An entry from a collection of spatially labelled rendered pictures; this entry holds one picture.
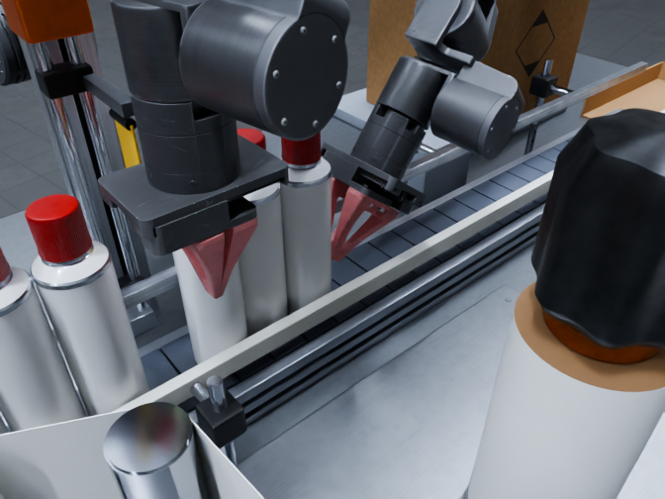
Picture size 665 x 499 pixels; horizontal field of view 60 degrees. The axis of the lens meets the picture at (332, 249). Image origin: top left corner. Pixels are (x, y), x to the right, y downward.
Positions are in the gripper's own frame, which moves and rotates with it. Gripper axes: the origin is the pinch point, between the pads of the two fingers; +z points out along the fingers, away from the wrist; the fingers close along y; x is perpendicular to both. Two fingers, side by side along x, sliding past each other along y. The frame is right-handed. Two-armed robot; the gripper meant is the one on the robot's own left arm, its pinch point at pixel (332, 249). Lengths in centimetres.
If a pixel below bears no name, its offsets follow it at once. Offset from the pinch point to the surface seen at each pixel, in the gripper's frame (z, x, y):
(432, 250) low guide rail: -4.2, 10.2, 4.3
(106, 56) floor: 3, 137, -360
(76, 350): 12.4, -22.8, 1.8
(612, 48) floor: -164, 356, -148
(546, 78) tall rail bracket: -33, 37, -8
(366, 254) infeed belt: -0.1, 9.0, -2.3
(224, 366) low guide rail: 11.7, -10.7, 4.0
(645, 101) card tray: -46, 75, -7
